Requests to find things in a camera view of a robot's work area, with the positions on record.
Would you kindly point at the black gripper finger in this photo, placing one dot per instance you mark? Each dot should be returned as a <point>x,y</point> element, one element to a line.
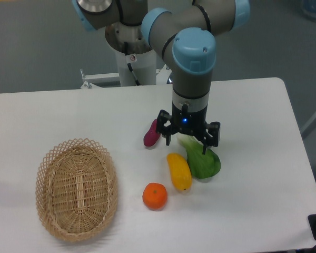
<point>165,126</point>
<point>209,135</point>

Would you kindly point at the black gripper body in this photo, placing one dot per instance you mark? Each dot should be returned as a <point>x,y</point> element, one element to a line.
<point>186,122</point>

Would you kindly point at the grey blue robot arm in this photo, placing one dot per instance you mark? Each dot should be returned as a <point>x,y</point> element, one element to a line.
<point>185,41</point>

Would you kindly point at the purple sweet potato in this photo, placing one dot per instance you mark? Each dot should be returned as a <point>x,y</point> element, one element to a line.
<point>151,137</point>

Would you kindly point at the green bok choy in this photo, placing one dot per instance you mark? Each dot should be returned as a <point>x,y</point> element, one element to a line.
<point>202,166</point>

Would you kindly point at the yellow mango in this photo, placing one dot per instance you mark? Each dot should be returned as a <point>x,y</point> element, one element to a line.
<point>179,172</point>

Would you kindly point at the orange fruit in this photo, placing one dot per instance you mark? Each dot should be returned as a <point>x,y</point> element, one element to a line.
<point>155,196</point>

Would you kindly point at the woven wicker basket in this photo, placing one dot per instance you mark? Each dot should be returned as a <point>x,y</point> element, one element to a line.
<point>76,190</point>

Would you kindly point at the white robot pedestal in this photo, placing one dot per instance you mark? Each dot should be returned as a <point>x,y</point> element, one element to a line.
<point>136,61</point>

